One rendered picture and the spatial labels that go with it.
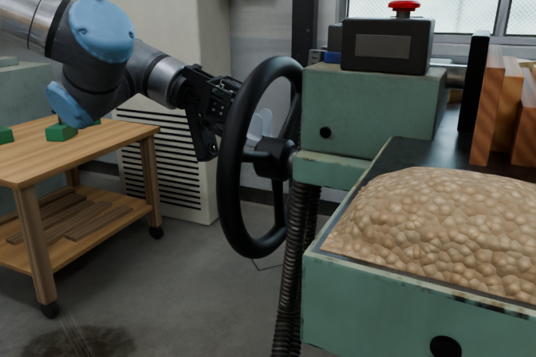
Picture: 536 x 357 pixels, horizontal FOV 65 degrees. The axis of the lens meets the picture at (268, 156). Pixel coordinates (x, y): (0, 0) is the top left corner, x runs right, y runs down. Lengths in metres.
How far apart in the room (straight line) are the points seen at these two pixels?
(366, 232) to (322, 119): 0.24
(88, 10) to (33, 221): 0.96
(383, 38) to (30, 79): 2.25
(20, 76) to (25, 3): 1.83
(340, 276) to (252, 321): 1.33
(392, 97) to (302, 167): 0.12
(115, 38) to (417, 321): 0.54
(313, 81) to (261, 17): 1.59
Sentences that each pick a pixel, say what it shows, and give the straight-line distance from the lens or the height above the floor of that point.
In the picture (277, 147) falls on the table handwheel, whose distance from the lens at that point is 0.58.
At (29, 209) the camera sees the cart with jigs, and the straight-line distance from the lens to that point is 1.50.
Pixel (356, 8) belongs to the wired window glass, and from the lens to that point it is 1.96.
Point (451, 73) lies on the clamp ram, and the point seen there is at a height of 0.96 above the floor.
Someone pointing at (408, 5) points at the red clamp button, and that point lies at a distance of 0.44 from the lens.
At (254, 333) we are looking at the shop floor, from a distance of 1.51.
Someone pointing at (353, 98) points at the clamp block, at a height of 0.93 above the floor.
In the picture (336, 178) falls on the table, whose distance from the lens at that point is 0.44.
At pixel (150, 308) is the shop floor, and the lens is 1.65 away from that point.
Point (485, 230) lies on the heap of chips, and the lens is 0.22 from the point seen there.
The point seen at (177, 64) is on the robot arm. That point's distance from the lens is 0.80.
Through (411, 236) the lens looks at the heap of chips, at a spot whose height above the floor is 0.92.
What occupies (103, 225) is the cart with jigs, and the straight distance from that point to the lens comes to 1.81.
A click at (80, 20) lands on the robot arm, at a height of 1.00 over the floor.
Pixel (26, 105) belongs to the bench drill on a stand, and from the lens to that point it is 2.53.
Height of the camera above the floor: 1.02
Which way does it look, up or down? 20 degrees down
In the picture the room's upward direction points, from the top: straight up
